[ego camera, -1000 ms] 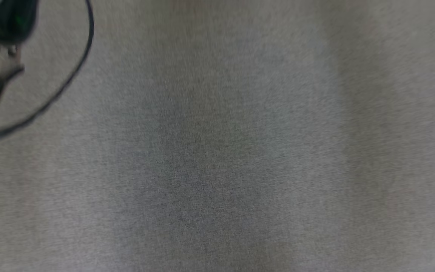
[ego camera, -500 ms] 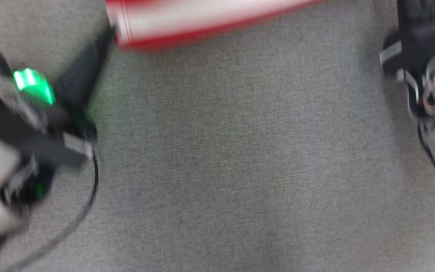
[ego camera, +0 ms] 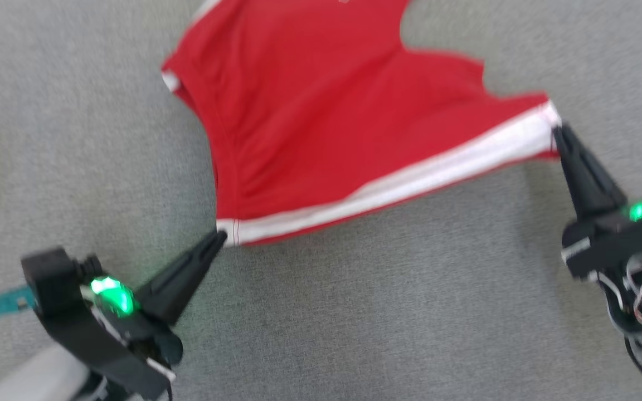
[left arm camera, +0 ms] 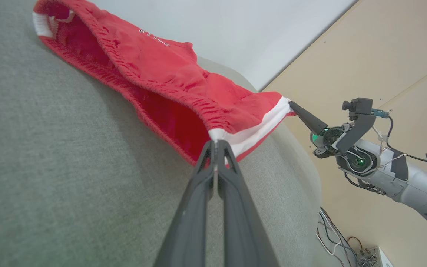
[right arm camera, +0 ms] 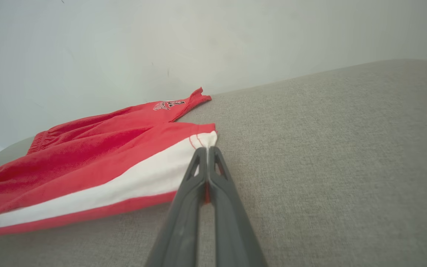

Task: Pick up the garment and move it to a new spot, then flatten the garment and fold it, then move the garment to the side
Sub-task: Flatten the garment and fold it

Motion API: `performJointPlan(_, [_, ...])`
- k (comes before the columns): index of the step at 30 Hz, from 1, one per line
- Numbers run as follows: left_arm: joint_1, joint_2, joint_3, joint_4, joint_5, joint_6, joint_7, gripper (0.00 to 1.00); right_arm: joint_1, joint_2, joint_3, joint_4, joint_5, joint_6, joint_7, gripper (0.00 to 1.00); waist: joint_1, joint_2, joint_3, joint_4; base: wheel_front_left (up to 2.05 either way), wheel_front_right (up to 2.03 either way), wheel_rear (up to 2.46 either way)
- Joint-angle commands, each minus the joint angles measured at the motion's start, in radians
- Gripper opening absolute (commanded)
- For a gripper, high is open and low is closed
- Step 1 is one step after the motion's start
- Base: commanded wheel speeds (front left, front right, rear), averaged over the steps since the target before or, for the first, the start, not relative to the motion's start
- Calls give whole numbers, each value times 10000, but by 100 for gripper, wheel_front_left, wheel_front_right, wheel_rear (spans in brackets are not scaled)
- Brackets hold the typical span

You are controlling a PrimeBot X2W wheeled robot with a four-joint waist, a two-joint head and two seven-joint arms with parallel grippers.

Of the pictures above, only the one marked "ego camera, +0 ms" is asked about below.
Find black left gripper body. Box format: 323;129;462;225
80;276;184;400

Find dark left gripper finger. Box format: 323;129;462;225
134;229;226;307
145;233;227;327

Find red shorts with white band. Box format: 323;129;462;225
160;0;562;247

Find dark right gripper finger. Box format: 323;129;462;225
560;124;629;216
553;125;601;221

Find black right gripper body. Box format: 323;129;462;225
560;197;642;280

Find grey fabric sofa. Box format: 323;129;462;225
0;0;642;401

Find teal left camera connector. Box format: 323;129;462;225
0;284;37;326

